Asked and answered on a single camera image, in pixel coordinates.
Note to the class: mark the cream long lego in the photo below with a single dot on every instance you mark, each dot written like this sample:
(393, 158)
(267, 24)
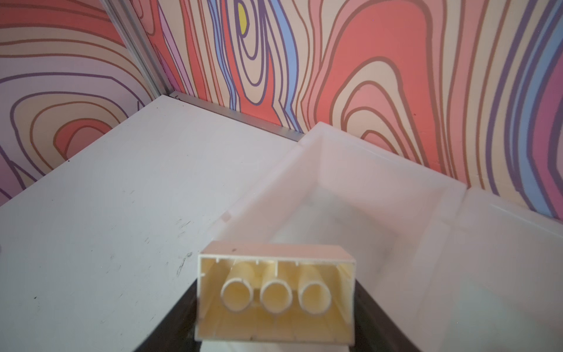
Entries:
(275, 293)

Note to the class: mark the left white plastic bin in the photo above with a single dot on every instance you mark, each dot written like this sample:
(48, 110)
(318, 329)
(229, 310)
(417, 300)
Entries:
(392, 215)

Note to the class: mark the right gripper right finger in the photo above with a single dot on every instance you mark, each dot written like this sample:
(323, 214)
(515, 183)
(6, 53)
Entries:
(374, 329)

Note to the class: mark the white plastic bin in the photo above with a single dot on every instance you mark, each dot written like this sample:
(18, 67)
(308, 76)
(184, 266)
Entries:
(392, 215)
(498, 283)

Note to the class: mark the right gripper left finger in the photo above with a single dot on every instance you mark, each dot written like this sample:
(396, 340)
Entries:
(176, 332)

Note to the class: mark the middle white plastic bin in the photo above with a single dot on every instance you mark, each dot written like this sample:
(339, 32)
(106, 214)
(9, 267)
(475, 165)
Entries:
(498, 283)

